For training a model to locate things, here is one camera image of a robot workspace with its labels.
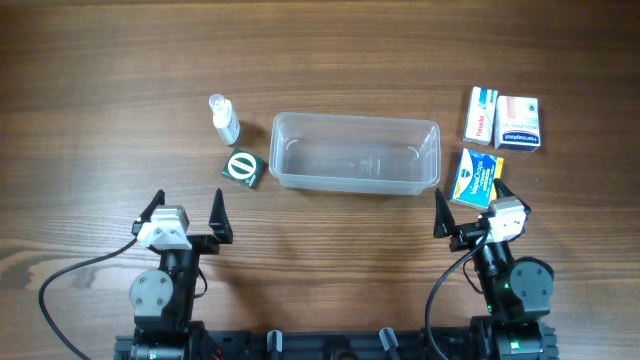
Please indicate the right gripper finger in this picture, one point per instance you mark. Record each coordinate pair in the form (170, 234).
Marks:
(503, 192)
(444, 223)

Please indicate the clear plastic container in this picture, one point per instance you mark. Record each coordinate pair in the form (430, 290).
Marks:
(357, 154)

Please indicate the blue VapoDrops box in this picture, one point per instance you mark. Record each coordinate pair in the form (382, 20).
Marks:
(473, 183)

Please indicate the green Zam-Buk box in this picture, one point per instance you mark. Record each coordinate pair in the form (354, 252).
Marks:
(244, 168)

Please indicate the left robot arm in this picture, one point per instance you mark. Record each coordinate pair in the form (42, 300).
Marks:
(163, 298)

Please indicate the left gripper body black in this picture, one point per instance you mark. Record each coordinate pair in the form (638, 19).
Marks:
(204, 244)

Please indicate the white Panadol box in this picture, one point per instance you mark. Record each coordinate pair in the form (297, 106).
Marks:
(480, 116)

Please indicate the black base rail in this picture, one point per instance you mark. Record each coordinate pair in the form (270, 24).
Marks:
(454, 343)

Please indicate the white dropper bottle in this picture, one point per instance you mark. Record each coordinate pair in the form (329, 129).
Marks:
(224, 119)

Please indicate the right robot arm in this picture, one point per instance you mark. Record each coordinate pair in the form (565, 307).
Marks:
(517, 292)

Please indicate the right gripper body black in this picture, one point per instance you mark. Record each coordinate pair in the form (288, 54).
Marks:
(465, 236)

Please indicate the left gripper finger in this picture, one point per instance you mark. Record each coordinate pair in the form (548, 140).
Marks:
(158, 200)
(218, 220)

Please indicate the white Hansaplast plaster box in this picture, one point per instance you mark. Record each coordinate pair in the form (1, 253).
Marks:
(517, 124)

